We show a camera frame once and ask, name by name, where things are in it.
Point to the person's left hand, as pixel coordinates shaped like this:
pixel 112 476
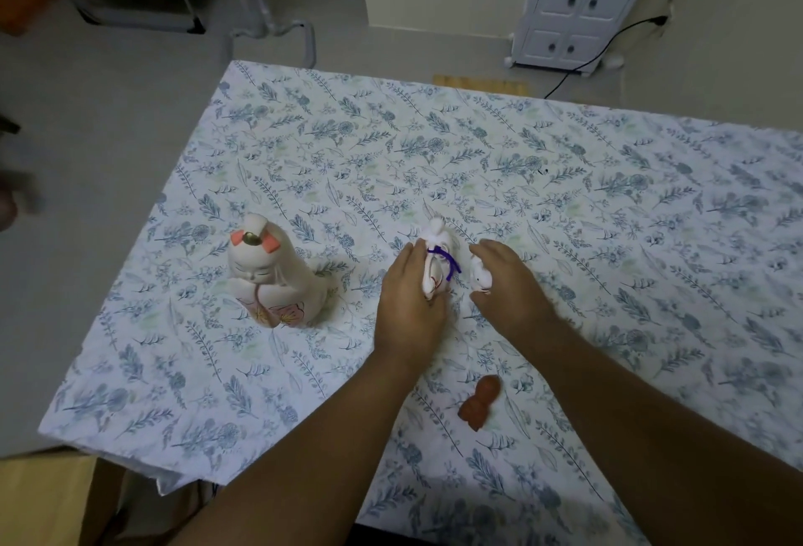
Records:
pixel 408 313

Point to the person's right hand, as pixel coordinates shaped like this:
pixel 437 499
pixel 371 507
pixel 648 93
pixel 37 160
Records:
pixel 517 298

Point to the person's right fingers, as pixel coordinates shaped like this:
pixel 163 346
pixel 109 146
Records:
pixel 495 257

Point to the person's left fingers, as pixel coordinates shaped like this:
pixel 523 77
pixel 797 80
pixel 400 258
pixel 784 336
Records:
pixel 411 260

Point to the small white ceramic figurine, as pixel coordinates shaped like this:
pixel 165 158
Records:
pixel 480 276

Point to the person's right forearm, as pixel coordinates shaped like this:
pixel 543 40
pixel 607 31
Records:
pixel 646 439

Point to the person's left forearm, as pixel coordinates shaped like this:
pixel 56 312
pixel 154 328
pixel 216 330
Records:
pixel 313 458

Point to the floral white blue tablecloth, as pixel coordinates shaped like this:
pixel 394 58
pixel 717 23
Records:
pixel 564 200

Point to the large white ceramic doll figurine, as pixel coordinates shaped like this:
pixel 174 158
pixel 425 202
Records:
pixel 270 279

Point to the small brown figurine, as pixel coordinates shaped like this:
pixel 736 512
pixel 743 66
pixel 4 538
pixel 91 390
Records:
pixel 480 404

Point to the light wooden board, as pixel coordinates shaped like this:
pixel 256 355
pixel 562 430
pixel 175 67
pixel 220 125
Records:
pixel 480 85

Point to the light wooden furniture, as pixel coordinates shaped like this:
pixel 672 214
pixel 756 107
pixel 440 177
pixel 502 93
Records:
pixel 44 501

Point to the grey metal tube frame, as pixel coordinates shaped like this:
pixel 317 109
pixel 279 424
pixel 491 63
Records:
pixel 263 12

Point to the wall socket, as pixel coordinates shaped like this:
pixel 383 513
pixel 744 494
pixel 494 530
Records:
pixel 665 13

